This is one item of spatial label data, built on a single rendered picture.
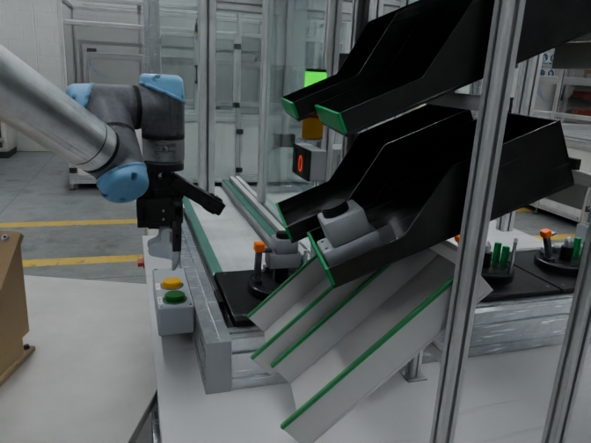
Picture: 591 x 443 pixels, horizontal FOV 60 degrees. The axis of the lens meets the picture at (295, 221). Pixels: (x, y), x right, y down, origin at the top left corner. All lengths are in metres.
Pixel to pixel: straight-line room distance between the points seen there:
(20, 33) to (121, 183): 8.34
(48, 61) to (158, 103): 8.13
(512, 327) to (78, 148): 0.90
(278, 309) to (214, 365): 0.16
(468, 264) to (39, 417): 0.71
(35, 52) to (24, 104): 8.36
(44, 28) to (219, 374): 8.35
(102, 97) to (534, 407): 0.91
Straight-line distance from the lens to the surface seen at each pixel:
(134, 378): 1.01
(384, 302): 0.71
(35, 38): 9.06
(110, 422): 0.92
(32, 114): 0.71
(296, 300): 0.85
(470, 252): 0.54
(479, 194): 0.53
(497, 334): 1.16
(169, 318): 1.03
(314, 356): 0.73
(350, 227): 0.55
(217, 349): 0.91
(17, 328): 1.08
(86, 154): 0.77
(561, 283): 1.34
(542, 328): 1.24
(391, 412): 0.94
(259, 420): 0.89
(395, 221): 0.64
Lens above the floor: 1.40
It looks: 16 degrees down
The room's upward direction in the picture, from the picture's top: 3 degrees clockwise
